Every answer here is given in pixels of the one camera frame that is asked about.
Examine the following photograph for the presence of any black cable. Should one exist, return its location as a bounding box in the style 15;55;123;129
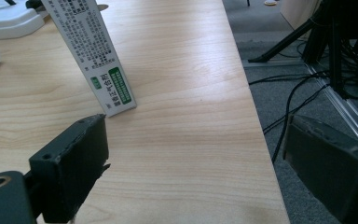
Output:
262;83;330;135
270;74;324;164

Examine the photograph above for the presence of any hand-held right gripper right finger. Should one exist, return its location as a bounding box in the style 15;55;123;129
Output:
282;114;358;224

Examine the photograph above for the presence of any white device on table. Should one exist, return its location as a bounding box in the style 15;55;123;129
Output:
0;0;48;41

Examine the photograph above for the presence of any black tripod stand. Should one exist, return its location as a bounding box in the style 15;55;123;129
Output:
247;0;358;104

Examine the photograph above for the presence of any white medicine box green label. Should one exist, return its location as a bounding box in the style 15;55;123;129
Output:
40;0;138;119

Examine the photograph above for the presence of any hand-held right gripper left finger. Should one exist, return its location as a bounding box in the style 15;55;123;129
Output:
28;113;112;224

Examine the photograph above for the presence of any aluminium floor rail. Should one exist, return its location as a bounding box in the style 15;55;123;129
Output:
241;59;358;152

